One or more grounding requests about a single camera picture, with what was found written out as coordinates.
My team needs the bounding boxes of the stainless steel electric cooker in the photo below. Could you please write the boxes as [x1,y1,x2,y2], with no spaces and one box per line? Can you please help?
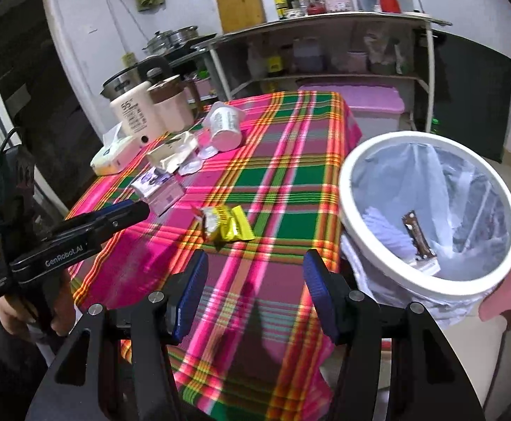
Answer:
[101,57,173,100]

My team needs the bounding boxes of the white soft tissue pack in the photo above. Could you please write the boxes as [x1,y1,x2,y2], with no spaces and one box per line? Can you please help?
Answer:
[90,123,143,176]

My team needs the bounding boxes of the wooden cutting board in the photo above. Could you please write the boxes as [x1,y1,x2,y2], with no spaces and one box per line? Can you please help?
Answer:
[214,0,267,35]

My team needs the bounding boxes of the white printed plastic tub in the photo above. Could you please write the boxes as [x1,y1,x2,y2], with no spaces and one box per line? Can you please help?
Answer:
[202,102,247,152]

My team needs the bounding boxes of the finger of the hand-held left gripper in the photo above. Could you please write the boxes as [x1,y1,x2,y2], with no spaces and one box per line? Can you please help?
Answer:
[47,203,150,247]
[85,200,138,222]

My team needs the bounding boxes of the white metal shelf unit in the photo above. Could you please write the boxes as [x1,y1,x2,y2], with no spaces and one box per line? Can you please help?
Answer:
[207,11,453,111]

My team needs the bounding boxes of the white electric water heater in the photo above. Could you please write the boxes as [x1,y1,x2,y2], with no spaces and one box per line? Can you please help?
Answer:
[108,81,169,150]

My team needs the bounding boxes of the person's left hand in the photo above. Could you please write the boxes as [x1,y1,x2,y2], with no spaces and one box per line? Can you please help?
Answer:
[0,269,78,339]

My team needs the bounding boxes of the black fridge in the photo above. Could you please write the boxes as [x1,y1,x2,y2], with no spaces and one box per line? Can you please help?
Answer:
[416,24,511,163]

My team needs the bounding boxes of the black pan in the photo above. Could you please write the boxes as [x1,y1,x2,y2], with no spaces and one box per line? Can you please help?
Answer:
[185,33,218,52]

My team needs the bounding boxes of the pink lidded storage box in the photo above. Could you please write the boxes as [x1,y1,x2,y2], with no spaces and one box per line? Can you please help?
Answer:
[298,83,406,142]

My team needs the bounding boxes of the purple and white carton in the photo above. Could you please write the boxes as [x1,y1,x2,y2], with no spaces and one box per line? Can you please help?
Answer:
[130,167,184,216]

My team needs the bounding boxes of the cream paper wrapper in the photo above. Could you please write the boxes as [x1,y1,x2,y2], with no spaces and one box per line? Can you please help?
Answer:
[147,132,199,172]

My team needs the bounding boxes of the pink green plaid tablecloth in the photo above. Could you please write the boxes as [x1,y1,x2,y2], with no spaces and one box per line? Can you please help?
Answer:
[65,91,364,421]

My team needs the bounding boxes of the white round waste bin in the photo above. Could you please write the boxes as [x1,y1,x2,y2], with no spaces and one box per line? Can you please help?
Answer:
[338,131,511,329]

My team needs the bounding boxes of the blue plastic jug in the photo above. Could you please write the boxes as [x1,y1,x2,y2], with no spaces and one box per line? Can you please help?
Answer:
[293,37,325,73]

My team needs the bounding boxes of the thin wall cable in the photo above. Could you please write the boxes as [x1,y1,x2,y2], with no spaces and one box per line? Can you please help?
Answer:
[101,0,149,45]

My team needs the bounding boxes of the pink and brown jug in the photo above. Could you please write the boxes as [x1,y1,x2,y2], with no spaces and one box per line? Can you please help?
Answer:
[147,75,202,133]

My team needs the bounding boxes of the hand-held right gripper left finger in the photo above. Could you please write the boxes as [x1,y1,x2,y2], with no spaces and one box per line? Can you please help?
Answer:
[32,249,209,421]

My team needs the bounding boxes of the person's left forearm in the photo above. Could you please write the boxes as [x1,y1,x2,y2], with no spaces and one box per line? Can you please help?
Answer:
[0,325,51,421]

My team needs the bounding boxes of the translucent plastic bin liner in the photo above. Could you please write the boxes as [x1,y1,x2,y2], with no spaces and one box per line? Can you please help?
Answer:
[341,142,511,329]

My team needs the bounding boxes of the small pink plastic tub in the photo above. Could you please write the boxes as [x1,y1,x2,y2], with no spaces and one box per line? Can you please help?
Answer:
[347,51,369,73]

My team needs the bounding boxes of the crumpled plastic bags on shelf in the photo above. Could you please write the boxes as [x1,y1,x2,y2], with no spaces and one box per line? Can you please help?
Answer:
[363,31,404,75]

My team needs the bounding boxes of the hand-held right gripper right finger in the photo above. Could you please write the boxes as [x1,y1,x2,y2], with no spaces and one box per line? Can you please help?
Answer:
[303,249,486,421]

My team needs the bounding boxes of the brown chocolate wrapper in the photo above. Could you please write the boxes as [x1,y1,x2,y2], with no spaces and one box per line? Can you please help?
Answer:
[402,211,437,260]

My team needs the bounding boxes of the yellow snack wrapper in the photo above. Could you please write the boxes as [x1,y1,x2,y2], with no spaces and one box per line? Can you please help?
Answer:
[196,205,254,242]

